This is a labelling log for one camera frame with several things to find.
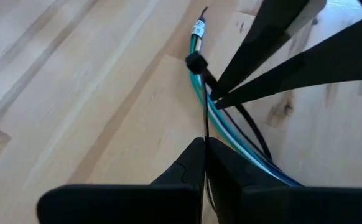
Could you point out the black zip tie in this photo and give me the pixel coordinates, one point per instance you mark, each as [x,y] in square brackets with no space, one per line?
[196,63]

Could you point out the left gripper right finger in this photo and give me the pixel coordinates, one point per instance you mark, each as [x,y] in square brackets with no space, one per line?
[277,205]

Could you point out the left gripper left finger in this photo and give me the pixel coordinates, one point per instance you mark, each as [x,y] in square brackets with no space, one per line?
[137,205]

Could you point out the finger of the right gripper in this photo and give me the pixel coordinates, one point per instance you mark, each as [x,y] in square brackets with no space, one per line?
[271,28]
[324,62]

